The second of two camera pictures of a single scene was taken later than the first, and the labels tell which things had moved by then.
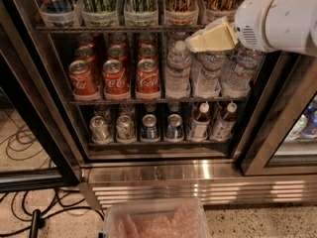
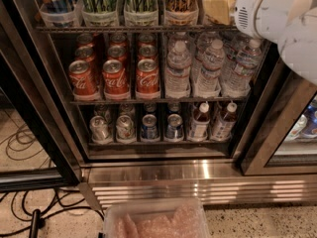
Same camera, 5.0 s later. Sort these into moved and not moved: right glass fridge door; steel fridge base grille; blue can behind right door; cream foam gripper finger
Moved: cream foam gripper finger
Not moved: steel fridge base grille; right glass fridge door; blue can behind right door
